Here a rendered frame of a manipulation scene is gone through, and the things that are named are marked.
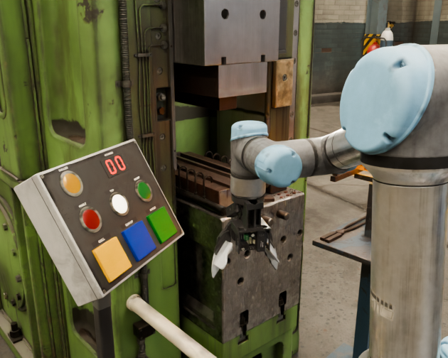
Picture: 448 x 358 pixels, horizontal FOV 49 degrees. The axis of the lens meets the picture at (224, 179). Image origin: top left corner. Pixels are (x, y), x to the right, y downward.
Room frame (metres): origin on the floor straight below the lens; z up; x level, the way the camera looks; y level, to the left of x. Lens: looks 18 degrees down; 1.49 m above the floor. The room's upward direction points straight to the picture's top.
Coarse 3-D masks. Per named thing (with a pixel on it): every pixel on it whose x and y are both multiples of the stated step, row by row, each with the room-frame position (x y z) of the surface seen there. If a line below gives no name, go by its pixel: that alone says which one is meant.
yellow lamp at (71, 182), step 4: (64, 176) 0.96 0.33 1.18; (68, 176) 0.97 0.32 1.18; (72, 176) 0.98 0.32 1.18; (64, 180) 0.96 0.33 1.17; (68, 180) 0.96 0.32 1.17; (72, 180) 0.97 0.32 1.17; (76, 180) 0.98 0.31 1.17; (64, 184) 0.95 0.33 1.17; (68, 184) 0.96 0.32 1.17; (72, 184) 0.97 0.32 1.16; (76, 184) 0.98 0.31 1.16; (68, 188) 0.95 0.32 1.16; (72, 188) 0.96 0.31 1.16; (76, 188) 0.97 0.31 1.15; (72, 192) 0.95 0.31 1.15; (76, 192) 0.96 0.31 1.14
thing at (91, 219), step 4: (84, 212) 0.95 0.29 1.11; (88, 212) 0.96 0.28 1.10; (92, 212) 0.96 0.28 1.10; (84, 216) 0.94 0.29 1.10; (88, 216) 0.95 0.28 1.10; (92, 216) 0.96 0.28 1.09; (96, 216) 0.97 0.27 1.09; (84, 220) 0.93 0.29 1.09; (88, 220) 0.94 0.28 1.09; (92, 220) 0.95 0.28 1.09; (96, 220) 0.96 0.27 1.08; (88, 224) 0.94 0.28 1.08; (92, 224) 0.94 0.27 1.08; (96, 224) 0.95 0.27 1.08; (92, 228) 0.94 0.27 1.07; (96, 228) 0.95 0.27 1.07
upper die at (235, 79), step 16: (176, 64) 1.60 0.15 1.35; (240, 64) 1.50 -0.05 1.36; (256, 64) 1.54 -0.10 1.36; (176, 80) 1.60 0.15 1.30; (192, 80) 1.54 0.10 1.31; (208, 80) 1.47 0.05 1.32; (224, 80) 1.45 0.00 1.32; (240, 80) 1.50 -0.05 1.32; (256, 80) 1.54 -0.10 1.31; (208, 96) 1.48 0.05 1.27; (224, 96) 1.45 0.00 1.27
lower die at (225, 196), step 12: (192, 156) 1.78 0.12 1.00; (204, 156) 1.81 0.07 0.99; (192, 168) 1.66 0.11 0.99; (204, 168) 1.65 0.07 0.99; (228, 168) 1.62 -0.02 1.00; (180, 180) 1.60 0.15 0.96; (192, 180) 1.55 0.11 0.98; (216, 180) 1.52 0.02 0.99; (228, 180) 1.52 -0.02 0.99; (192, 192) 1.54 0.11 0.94; (216, 192) 1.45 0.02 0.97; (228, 192) 1.47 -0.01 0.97; (228, 204) 1.47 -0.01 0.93
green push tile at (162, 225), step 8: (160, 208) 1.14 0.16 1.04; (152, 216) 1.10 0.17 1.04; (160, 216) 1.12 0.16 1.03; (168, 216) 1.14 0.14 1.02; (152, 224) 1.08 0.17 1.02; (160, 224) 1.10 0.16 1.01; (168, 224) 1.12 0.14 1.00; (160, 232) 1.09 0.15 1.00; (168, 232) 1.11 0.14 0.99; (176, 232) 1.14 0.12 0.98; (160, 240) 1.07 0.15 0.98
